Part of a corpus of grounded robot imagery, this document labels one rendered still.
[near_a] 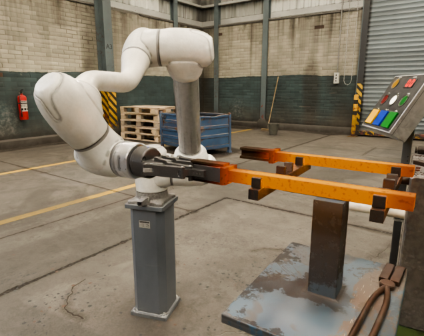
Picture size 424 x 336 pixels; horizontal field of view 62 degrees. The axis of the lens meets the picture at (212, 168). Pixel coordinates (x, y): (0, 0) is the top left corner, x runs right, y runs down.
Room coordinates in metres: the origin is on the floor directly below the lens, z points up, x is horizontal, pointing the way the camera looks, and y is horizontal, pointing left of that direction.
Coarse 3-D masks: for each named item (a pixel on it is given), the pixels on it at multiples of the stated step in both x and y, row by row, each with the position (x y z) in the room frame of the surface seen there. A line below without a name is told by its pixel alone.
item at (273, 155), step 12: (240, 156) 0.95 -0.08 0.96; (252, 156) 0.94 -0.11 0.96; (264, 156) 0.92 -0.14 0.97; (276, 156) 0.89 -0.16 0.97; (288, 156) 0.87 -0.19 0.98; (300, 156) 0.85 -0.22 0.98; (312, 156) 0.84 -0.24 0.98; (324, 156) 0.84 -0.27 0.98; (336, 168) 0.80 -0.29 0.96; (348, 168) 0.79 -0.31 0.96; (360, 168) 0.77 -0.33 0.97; (372, 168) 0.76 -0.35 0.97; (384, 168) 0.75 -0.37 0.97; (408, 168) 0.72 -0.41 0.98
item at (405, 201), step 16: (192, 160) 0.74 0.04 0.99; (208, 160) 0.74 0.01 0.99; (224, 176) 0.68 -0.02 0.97; (240, 176) 0.67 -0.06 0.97; (256, 176) 0.65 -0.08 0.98; (272, 176) 0.64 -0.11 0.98; (288, 176) 0.64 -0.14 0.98; (304, 192) 0.60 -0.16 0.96; (320, 192) 0.58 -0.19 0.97; (336, 192) 0.57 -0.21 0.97; (352, 192) 0.56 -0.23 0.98; (368, 192) 0.54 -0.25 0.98; (384, 192) 0.54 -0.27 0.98; (400, 192) 0.54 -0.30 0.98; (400, 208) 0.52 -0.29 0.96
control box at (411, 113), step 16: (400, 80) 1.70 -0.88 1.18; (416, 80) 1.54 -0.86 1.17; (384, 96) 1.76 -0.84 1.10; (400, 96) 1.59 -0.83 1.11; (416, 96) 1.46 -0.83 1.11; (400, 112) 1.49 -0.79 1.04; (416, 112) 1.46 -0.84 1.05; (368, 128) 1.77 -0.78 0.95; (384, 128) 1.54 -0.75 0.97; (400, 128) 1.46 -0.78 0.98
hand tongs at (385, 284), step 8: (392, 264) 0.79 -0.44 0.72; (384, 272) 0.75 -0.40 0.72; (392, 272) 0.76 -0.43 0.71; (400, 272) 0.75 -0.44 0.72; (384, 280) 0.72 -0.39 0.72; (392, 280) 0.72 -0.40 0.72; (400, 280) 0.72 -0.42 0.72; (384, 288) 0.69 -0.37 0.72; (392, 288) 0.69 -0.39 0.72; (376, 296) 0.66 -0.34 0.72; (384, 296) 0.66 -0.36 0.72; (368, 304) 0.63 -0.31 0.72; (384, 304) 0.63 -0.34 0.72; (384, 312) 0.60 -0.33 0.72; (360, 320) 0.58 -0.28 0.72; (376, 320) 0.58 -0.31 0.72; (352, 328) 0.56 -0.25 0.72; (376, 328) 0.56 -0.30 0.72
